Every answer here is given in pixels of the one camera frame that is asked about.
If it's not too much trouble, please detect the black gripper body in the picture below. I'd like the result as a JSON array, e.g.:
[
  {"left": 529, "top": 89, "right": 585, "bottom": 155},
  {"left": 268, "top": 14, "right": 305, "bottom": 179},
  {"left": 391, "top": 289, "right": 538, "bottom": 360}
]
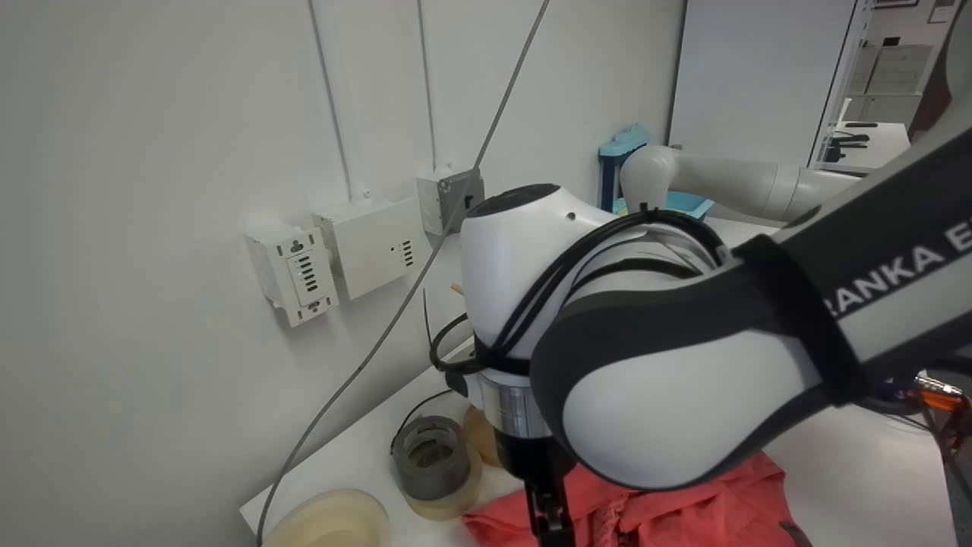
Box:
[{"left": 497, "top": 434, "right": 573, "bottom": 547}]

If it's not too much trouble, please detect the orange-red shirt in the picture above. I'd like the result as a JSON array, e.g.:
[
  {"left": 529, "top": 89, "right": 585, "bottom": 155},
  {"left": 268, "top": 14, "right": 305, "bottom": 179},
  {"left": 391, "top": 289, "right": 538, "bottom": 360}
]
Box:
[{"left": 463, "top": 450, "right": 813, "bottom": 547}]

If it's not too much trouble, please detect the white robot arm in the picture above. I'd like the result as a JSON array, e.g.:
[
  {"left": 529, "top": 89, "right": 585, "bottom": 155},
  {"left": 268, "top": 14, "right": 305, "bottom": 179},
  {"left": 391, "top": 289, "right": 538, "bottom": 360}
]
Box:
[{"left": 439, "top": 127, "right": 972, "bottom": 547}]

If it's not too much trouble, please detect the wooden mug tree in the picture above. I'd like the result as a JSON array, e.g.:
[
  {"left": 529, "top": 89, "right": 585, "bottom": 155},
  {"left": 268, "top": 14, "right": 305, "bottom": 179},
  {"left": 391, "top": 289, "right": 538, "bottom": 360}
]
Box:
[{"left": 463, "top": 407, "right": 501, "bottom": 467}]

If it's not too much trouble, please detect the cream tape roll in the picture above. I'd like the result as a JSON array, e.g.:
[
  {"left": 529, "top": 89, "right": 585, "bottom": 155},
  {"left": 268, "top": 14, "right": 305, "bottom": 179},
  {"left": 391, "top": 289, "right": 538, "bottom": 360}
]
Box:
[{"left": 268, "top": 488, "right": 388, "bottom": 547}]

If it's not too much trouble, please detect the grey hanging cable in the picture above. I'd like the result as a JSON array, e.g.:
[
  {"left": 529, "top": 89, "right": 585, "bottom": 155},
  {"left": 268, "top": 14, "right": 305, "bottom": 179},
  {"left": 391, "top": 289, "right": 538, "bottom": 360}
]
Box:
[{"left": 253, "top": 0, "right": 556, "bottom": 547}]

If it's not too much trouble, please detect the white wall socket box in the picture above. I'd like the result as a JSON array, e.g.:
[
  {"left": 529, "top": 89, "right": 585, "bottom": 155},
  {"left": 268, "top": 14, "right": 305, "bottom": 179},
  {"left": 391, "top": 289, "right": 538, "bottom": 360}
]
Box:
[{"left": 315, "top": 196, "right": 422, "bottom": 302}]

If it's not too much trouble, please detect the grey wall junction box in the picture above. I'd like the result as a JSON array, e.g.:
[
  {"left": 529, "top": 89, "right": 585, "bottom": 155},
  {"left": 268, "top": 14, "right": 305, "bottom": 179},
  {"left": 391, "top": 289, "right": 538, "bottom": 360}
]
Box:
[{"left": 416, "top": 170, "right": 483, "bottom": 237}]

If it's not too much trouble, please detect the white wall outlet plate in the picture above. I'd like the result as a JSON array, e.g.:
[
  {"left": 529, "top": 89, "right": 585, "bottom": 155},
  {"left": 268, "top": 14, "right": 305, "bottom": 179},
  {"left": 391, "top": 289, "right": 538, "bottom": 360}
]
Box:
[{"left": 245, "top": 223, "right": 340, "bottom": 327}]

